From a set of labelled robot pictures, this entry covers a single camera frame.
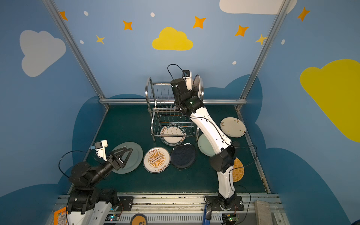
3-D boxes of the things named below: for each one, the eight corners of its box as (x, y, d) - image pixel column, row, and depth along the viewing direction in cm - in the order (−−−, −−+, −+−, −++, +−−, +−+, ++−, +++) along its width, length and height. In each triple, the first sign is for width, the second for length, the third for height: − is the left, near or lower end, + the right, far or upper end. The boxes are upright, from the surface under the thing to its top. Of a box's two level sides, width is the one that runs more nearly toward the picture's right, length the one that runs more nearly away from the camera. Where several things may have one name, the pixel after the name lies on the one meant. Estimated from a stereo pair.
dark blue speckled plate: (170, 168, 89) (170, 167, 87) (171, 144, 101) (171, 143, 98) (196, 169, 90) (196, 167, 87) (194, 145, 101) (194, 143, 99)
